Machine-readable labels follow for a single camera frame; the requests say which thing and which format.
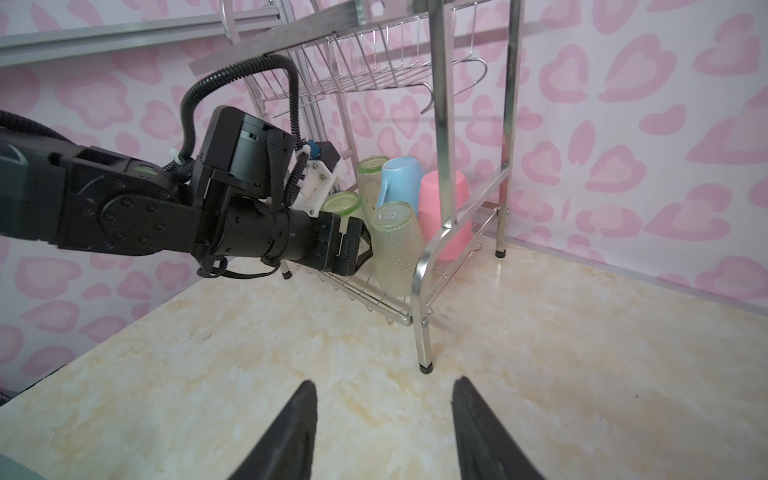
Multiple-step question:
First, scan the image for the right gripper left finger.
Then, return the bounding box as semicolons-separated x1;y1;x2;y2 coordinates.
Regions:
229;380;318;480

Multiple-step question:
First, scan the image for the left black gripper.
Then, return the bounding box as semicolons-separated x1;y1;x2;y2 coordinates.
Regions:
212;197;373;276

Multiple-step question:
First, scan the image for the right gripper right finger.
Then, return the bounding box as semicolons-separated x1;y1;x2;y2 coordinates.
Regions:
451;377;545;480

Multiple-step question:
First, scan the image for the yellow-green plastic cup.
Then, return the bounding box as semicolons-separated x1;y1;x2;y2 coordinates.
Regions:
370;201;425;298

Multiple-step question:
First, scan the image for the green plastic cup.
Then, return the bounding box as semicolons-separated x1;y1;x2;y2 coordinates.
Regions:
357;156;389;214
321;191;364;233

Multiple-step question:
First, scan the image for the pink plastic cup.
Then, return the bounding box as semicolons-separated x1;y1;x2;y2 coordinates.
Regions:
416;169;475;262

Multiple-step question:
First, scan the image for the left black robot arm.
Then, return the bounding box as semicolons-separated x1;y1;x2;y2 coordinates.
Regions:
1;106;373;278

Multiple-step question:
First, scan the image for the teal plastic cup left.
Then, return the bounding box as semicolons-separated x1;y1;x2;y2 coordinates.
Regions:
0;454;45;480

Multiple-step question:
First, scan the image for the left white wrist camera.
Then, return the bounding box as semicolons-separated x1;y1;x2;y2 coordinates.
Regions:
292;140;348;218

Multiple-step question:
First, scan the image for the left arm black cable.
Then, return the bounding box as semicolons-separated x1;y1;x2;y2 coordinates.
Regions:
163;53;310;208

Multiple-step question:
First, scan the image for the chrome wire dish rack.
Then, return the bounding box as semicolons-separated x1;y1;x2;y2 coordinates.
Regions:
191;1;523;373

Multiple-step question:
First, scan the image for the left aluminium frame beam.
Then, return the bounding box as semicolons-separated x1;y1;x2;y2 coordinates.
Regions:
0;8;283;68

